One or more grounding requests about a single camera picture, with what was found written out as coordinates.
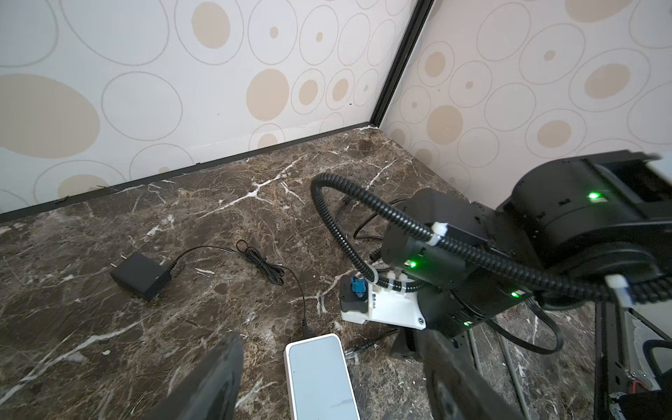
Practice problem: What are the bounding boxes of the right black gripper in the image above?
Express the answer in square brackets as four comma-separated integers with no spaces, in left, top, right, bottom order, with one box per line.
[390,327,436,362]

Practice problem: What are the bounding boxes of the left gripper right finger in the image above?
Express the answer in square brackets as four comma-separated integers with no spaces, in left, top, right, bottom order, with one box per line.
[419,330,523,420]

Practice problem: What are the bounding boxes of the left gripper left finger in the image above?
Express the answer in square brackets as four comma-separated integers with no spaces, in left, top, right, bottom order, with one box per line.
[145,332,244,419]

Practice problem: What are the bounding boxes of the white network switch box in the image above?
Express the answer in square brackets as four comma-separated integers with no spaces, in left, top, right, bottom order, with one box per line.
[283,334,360,420]

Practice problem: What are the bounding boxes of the small black power adapter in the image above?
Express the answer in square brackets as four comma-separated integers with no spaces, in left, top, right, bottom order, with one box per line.
[110,252,172,302]

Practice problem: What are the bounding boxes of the thin black adapter cable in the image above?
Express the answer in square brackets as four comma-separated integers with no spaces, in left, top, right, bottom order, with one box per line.
[167,239,312,340]

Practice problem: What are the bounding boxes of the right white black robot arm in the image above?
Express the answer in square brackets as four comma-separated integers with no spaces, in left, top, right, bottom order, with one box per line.
[311,150,671,359]

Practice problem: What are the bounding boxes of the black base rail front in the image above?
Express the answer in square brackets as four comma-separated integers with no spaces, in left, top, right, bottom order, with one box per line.
[593,303,671,419]

